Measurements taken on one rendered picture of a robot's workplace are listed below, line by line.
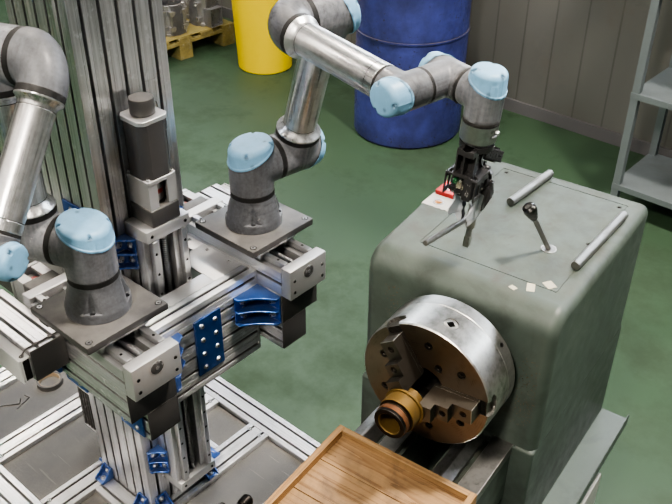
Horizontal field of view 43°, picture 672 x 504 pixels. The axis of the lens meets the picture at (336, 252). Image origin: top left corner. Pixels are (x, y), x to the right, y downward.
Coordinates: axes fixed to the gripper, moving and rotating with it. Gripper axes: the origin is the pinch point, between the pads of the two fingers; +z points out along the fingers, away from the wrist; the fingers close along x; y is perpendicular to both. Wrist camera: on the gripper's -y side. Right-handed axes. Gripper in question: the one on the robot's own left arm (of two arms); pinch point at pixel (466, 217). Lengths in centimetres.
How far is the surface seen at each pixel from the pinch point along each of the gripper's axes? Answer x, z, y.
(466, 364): 13.8, 19.9, 20.4
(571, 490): 37, 83, -19
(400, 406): 5.7, 27.9, 31.8
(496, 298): 11.5, 14.8, 2.8
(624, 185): -16, 123, -259
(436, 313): 3.0, 15.7, 14.5
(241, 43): -302, 142, -300
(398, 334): -2.0, 19.7, 21.3
